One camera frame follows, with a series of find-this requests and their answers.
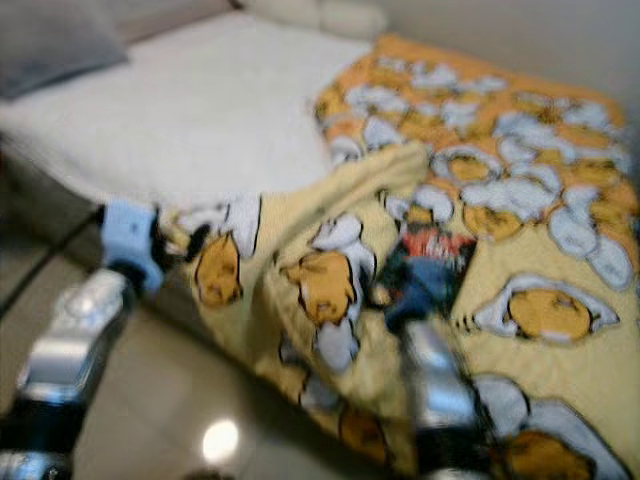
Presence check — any grey pillow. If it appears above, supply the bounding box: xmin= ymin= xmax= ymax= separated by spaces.
xmin=0 ymin=0 xmax=132 ymax=102

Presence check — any beige bolster pillow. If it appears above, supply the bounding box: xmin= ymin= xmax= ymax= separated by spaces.
xmin=239 ymin=0 xmax=390 ymax=42

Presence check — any dark book with red flowers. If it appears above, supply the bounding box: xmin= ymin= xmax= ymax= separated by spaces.
xmin=369 ymin=224 xmax=477 ymax=313

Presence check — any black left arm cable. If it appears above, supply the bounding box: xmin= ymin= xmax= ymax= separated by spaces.
xmin=0 ymin=203 xmax=108 ymax=323

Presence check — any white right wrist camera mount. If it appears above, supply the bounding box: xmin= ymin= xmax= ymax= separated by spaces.
xmin=386 ymin=260 xmax=457 ymax=333

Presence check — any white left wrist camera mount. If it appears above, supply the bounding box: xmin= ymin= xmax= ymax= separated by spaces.
xmin=101 ymin=197 xmax=167 ymax=297

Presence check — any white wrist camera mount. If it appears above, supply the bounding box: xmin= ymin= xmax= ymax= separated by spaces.
xmin=101 ymin=197 xmax=167 ymax=297
xmin=386 ymin=260 xmax=457 ymax=333

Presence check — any grey quilted mattress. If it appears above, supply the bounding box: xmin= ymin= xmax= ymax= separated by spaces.
xmin=0 ymin=130 xmax=191 ymax=341

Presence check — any yellow cartoon egg blanket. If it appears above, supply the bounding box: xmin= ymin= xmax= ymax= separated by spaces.
xmin=168 ymin=32 xmax=640 ymax=480

